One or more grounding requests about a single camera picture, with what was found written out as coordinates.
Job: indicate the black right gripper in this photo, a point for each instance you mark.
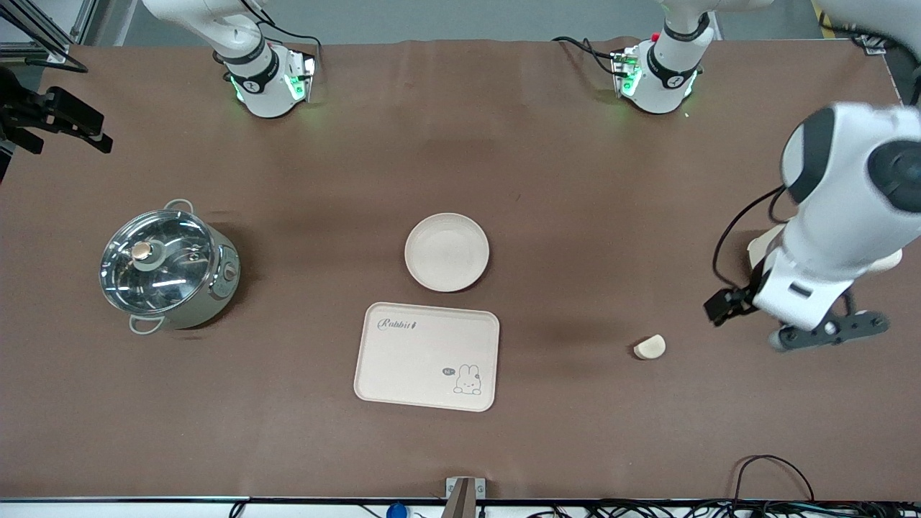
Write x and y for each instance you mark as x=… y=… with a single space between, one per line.
x=29 y=111

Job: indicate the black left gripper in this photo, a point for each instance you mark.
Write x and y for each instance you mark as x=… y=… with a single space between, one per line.
x=735 y=300

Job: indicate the white steamed bun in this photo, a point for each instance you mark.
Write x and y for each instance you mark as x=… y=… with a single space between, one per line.
x=650 y=348

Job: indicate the round cream plate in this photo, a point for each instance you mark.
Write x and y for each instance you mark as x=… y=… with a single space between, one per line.
x=446 y=252

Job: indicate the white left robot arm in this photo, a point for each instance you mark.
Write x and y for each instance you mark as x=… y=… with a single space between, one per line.
x=827 y=244

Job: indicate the cream two-slot toaster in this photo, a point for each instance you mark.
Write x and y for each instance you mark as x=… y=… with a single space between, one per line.
x=763 y=248

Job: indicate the glass pot lid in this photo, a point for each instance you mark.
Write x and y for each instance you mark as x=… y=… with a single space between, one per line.
x=165 y=280

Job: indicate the brown table cover mat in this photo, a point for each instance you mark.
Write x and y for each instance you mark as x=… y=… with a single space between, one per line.
x=575 y=180

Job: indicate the steel pot with glass lid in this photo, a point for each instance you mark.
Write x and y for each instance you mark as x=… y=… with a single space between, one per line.
x=223 y=288

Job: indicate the cream rabbit print tray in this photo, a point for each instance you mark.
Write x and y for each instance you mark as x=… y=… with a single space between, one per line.
x=417 y=360

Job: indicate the small blue round object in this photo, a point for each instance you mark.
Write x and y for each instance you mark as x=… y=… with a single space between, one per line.
x=396 y=511

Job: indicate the aluminium frame profile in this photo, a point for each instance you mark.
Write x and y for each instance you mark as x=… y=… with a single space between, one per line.
x=83 y=21
x=872 y=45

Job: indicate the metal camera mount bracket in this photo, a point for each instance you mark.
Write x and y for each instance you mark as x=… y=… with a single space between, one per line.
x=464 y=496

